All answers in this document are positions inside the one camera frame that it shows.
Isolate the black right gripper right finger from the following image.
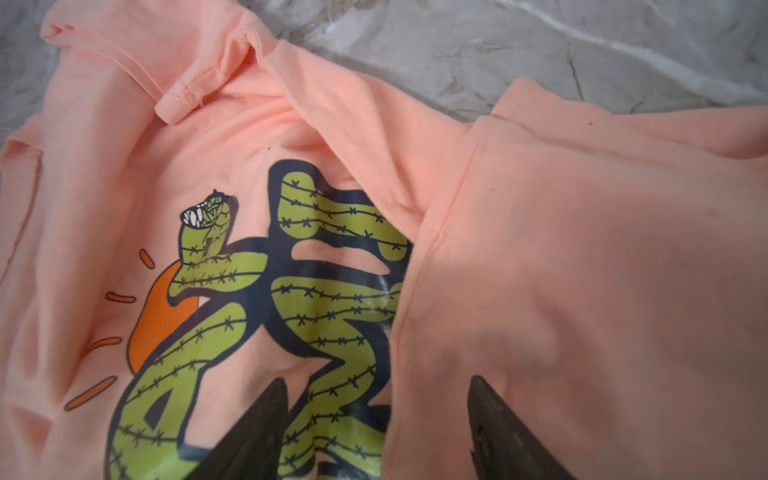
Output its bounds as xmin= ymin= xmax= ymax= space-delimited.
xmin=467 ymin=375 xmax=574 ymax=480

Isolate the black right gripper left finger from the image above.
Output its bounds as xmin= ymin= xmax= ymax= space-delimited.
xmin=186 ymin=378 xmax=289 ymax=480

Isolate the peach graphic t-shirt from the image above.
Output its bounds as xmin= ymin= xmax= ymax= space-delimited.
xmin=1 ymin=1 xmax=767 ymax=479

